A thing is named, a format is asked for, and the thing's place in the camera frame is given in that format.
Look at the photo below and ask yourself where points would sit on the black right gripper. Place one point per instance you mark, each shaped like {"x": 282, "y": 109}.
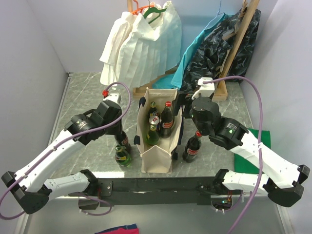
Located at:
{"x": 181, "y": 100}

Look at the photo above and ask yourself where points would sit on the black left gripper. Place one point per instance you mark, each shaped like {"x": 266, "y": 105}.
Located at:
{"x": 117, "y": 129}

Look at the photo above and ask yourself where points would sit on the cola glass bottle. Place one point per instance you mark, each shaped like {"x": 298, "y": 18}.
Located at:
{"x": 166, "y": 120}

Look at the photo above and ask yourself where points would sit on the green bottle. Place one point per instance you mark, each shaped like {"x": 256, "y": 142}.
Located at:
{"x": 153, "y": 111}
{"x": 122, "y": 157}
{"x": 152, "y": 137}

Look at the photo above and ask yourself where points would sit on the silver beverage can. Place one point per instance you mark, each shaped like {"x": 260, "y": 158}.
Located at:
{"x": 154, "y": 120}

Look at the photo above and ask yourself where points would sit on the cream canvas tote bag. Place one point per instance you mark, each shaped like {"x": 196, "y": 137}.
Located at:
{"x": 158, "y": 133}

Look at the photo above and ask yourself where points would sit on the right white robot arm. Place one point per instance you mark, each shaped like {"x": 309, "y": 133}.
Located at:
{"x": 280, "y": 180}

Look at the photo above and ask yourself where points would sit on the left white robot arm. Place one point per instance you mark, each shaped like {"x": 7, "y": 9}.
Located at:
{"x": 32, "y": 186}

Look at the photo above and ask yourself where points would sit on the teal shirt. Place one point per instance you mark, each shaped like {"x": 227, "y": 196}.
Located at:
{"x": 174, "y": 80}

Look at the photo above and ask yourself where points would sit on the wooden clothes rack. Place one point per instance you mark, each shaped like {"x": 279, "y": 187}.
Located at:
{"x": 221, "y": 93}

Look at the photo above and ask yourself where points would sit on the dark patterned garment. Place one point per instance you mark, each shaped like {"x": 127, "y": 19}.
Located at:
{"x": 213, "y": 50}

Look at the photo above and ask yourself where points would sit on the white pleated garment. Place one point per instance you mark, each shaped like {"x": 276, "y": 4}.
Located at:
{"x": 139, "y": 49}

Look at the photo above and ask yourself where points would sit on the green cloth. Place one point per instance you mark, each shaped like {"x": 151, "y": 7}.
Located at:
{"x": 241, "y": 165}

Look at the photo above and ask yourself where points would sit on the black base beam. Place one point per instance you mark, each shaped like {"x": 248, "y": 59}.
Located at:
{"x": 157, "y": 190}

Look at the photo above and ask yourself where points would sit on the orange hanger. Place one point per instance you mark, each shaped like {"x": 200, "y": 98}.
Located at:
{"x": 135, "y": 8}

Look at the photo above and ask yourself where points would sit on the pink and blue cloth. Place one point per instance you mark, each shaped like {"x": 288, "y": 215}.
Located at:
{"x": 125, "y": 229}

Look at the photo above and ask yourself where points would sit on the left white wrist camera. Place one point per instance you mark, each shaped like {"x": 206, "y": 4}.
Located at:
{"x": 114, "y": 97}

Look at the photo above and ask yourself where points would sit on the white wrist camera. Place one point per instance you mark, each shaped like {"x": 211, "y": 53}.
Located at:
{"x": 114, "y": 97}
{"x": 206, "y": 88}

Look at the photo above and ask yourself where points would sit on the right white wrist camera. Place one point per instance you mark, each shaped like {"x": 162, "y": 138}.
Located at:
{"x": 206, "y": 88}

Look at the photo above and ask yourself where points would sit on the blue wire hanger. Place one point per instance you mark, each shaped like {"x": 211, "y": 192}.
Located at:
{"x": 218, "y": 15}

